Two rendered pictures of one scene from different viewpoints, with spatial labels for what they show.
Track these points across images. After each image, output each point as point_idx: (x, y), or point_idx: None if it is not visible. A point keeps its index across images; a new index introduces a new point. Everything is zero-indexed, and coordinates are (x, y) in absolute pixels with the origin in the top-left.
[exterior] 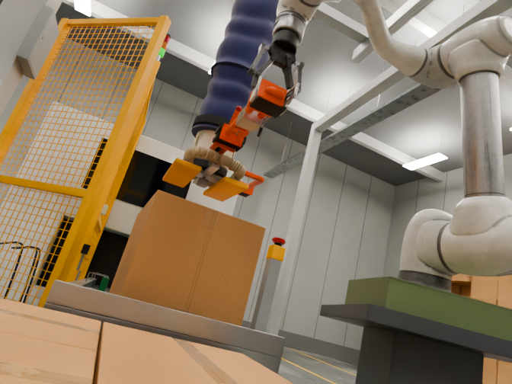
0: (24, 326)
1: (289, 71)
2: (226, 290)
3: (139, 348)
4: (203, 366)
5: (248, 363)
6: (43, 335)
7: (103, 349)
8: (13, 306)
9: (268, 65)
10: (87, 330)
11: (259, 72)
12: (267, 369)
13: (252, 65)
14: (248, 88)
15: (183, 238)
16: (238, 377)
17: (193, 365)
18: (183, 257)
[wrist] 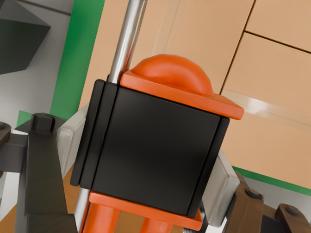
0: (273, 70)
1: (44, 205)
2: (67, 187)
3: (207, 58)
4: (175, 29)
5: (107, 69)
6: (268, 51)
7: (239, 37)
8: (264, 142)
9: (231, 231)
10: (229, 96)
11: (251, 197)
12: (93, 59)
13: (303, 220)
14: None
15: (132, 232)
16: (158, 11)
17: (181, 30)
18: (127, 216)
